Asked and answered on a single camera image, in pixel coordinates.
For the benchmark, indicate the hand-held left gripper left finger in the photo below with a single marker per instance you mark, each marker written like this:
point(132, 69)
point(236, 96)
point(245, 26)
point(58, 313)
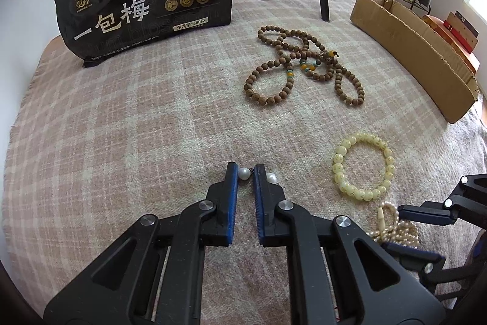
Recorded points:
point(232, 203)

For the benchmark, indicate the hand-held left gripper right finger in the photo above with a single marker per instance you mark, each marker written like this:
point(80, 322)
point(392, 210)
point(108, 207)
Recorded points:
point(260, 203)

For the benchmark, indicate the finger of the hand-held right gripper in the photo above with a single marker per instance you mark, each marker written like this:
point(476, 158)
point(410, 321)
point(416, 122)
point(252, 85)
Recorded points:
point(414, 214)
point(411, 252)

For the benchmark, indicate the orange cloth covered table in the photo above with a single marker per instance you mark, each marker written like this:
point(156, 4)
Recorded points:
point(456, 43)

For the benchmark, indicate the tan box with red stripes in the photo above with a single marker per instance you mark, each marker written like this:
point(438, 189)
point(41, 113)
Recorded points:
point(462, 30)

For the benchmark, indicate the shallow cardboard box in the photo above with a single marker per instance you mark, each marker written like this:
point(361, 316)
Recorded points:
point(411, 43)

